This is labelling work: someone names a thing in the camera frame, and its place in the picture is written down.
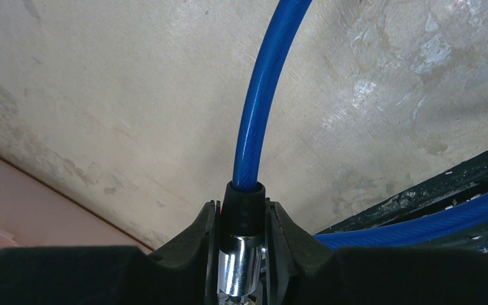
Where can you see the blue cable lock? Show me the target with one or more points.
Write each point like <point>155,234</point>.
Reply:
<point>242,239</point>

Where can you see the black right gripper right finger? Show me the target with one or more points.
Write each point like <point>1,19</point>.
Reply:
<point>301,270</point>

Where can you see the pink translucent storage bin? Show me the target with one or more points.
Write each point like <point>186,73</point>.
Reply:
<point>33,215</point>

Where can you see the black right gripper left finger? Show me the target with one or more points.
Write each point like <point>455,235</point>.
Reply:
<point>180,272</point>

